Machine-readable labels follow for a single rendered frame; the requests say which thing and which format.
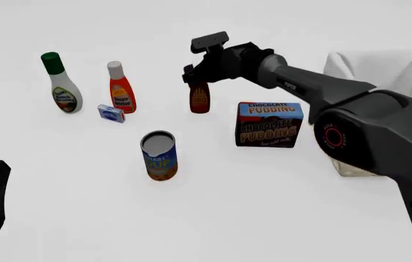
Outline chocolate pudding box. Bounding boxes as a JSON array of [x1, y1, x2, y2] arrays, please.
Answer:
[[234, 100, 305, 148]]

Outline white ranch dressing bottle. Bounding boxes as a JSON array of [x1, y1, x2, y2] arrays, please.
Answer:
[[40, 51, 84, 114]]

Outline red ketchup bottle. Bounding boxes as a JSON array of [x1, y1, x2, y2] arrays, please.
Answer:
[[106, 60, 138, 114]]

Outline white basket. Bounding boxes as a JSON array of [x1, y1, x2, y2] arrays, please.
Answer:
[[323, 49, 412, 178]]

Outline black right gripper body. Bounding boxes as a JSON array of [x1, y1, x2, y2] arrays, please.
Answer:
[[190, 50, 237, 84]]

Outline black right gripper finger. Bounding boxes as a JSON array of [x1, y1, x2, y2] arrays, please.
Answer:
[[181, 63, 194, 85]]

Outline brown bbq sauce bottle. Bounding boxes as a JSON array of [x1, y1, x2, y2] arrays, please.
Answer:
[[189, 80, 212, 114]]

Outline small blue white box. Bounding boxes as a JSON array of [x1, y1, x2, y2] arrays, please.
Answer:
[[97, 103, 126, 124]]

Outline blue alphabet soup can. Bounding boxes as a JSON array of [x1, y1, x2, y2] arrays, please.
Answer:
[[140, 130, 179, 182]]

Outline flat plate on black stalk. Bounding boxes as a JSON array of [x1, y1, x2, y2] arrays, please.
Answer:
[[190, 31, 229, 55]]

